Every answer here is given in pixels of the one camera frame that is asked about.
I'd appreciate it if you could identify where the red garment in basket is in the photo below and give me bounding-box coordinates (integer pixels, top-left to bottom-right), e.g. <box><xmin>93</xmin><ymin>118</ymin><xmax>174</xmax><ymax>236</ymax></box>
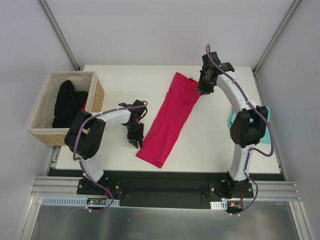
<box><xmin>81</xmin><ymin>99</ymin><xmax>87</xmax><ymax>111</ymax></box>

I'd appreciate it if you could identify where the left aluminium corner post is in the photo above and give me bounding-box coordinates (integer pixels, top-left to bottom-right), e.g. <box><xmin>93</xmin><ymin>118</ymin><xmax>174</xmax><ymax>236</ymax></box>
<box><xmin>37</xmin><ymin>0</ymin><xmax>81</xmax><ymax>71</ymax></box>

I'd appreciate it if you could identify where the teal folded t shirt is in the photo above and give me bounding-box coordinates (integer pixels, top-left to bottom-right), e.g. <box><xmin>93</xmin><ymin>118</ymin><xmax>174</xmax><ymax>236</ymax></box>
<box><xmin>227</xmin><ymin>106</ymin><xmax>271</xmax><ymax>144</ymax></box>

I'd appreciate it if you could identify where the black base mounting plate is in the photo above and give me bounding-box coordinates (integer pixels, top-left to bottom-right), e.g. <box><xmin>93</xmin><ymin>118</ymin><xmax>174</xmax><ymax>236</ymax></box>
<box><xmin>76</xmin><ymin>171</ymin><xmax>259</xmax><ymax>208</ymax></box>

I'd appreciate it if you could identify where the right white cable duct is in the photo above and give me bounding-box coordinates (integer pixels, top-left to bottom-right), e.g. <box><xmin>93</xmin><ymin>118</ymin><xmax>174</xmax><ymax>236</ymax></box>
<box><xmin>210</xmin><ymin>200</ymin><xmax>228</xmax><ymax>211</ymax></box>

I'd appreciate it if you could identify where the aluminium corner post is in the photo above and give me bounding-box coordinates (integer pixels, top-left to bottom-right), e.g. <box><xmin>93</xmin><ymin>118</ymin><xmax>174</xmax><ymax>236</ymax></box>
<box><xmin>252</xmin><ymin>0</ymin><xmax>303</xmax><ymax>76</ymax></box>
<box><xmin>37</xmin><ymin>0</ymin><xmax>81</xmax><ymax>71</ymax></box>

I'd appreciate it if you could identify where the wicker basket with liner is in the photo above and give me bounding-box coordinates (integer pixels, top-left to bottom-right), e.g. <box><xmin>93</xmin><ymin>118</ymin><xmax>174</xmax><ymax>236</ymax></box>
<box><xmin>28</xmin><ymin>71</ymin><xmax>105</xmax><ymax>146</ymax></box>

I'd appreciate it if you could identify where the black garment in basket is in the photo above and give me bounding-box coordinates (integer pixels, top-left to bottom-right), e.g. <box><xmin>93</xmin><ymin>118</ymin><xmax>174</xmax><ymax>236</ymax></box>
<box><xmin>52</xmin><ymin>80</ymin><xmax>89</xmax><ymax>129</ymax></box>

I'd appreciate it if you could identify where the left white cable duct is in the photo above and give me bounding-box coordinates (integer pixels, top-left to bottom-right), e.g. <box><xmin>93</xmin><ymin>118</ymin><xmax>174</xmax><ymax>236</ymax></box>
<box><xmin>42</xmin><ymin>196</ymin><xmax>120</xmax><ymax>208</ymax></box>

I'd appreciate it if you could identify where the white cable duct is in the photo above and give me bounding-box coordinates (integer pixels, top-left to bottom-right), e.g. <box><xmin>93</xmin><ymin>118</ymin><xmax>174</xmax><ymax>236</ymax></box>
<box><xmin>42</xmin><ymin>196</ymin><xmax>120</xmax><ymax>208</ymax></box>
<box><xmin>210</xmin><ymin>200</ymin><xmax>228</xmax><ymax>211</ymax></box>

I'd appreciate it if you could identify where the right aluminium corner post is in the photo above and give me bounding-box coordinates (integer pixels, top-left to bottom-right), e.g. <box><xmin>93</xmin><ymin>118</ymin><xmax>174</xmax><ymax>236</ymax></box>
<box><xmin>252</xmin><ymin>0</ymin><xmax>303</xmax><ymax>76</ymax></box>

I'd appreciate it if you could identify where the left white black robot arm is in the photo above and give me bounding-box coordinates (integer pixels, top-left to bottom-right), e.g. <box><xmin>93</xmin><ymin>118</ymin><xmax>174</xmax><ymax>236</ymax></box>
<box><xmin>64</xmin><ymin>99</ymin><xmax>148</xmax><ymax>195</ymax></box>

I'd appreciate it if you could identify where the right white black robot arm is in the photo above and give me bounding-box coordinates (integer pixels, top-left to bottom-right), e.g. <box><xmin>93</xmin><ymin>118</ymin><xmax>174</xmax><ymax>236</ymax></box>
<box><xmin>197</xmin><ymin>47</ymin><xmax>270</xmax><ymax>199</ymax></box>

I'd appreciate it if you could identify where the aluminium frame rail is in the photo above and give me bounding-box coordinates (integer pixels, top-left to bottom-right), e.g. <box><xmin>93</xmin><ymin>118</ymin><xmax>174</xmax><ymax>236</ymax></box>
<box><xmin>31</xmin><ymin>176</ymin><xmax>302</xmax><ymax>202</ymax></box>

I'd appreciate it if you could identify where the pink t shirt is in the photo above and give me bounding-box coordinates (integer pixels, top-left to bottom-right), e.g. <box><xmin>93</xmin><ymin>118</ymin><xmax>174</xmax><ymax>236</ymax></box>
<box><xmin>136</xmin><ymin>72</ymin><xmax>200</xmax><ymax>169</ymax></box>

